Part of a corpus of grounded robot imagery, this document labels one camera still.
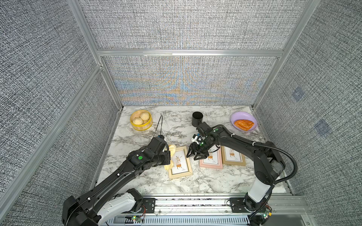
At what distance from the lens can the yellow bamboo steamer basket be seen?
41.4 inches

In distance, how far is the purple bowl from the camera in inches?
41.5

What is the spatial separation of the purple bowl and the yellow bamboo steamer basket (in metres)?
0.64
